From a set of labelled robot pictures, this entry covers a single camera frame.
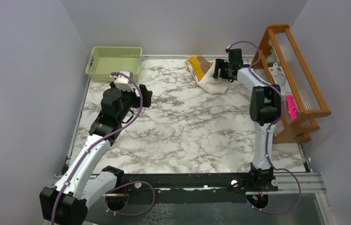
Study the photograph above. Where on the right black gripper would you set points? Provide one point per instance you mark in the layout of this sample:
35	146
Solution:
219	63

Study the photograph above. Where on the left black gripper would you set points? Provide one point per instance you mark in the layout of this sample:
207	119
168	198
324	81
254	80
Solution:
146	96

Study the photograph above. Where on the white towel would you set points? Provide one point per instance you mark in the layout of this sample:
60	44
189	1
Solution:
213	85

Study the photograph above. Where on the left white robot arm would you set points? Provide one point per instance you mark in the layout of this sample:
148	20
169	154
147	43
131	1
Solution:
68	201

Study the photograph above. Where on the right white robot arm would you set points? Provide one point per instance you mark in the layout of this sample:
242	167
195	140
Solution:
265	111

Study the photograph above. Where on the yellow bear towel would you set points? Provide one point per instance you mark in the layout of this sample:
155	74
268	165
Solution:
198	66

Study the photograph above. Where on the green plastic basket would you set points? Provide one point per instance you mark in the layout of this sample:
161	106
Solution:
105	60

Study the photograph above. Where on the white paper package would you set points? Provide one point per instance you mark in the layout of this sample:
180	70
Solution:
279	78

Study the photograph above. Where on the wooden rack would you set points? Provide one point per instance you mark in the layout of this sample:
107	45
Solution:
279	46

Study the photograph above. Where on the pink clip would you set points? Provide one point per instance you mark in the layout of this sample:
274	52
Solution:
292	108

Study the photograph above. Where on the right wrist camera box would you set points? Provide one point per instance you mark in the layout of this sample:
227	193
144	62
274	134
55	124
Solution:
235	57

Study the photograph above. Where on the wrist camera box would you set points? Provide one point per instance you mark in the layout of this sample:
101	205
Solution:
122	80
235	57

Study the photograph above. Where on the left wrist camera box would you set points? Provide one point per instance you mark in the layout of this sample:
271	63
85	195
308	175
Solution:
122	80

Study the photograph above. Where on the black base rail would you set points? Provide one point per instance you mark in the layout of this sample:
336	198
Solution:
186	188

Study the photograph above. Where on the aluminium frame rail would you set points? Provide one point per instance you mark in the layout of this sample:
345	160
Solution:
301	182

